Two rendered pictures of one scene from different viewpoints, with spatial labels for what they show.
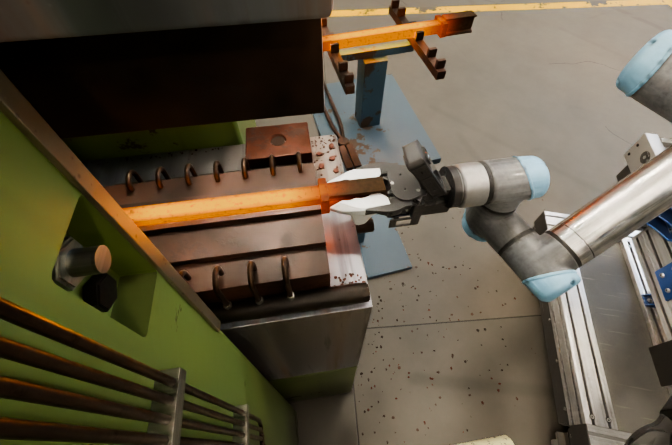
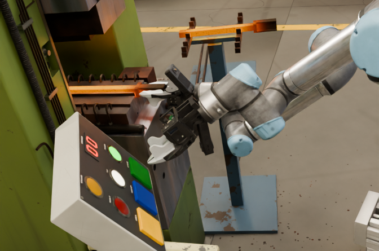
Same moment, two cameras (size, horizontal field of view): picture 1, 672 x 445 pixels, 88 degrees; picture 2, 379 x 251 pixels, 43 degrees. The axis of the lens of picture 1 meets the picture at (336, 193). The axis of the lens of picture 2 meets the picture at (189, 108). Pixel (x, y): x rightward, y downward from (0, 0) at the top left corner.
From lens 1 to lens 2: 1.27 m
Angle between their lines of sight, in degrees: 28
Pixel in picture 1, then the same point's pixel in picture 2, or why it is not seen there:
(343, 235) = (148, 113)
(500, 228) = (225, 119)
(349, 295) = (133, 126)
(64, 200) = (46, 39)
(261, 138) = (128, 71)
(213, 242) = (89, 100)
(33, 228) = (42, 39)
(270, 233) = (111, 99)
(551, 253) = (238, 127)
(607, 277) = not seen: outside the picture
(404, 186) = (172, 87)
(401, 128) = not seen: hidden behind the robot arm
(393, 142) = not seen: hidden behind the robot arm
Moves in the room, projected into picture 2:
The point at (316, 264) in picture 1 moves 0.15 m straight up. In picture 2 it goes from (123, 111) to (111, 72)
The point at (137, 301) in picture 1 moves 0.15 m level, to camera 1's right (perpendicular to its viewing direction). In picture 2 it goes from (53, 73) to (95, 75)
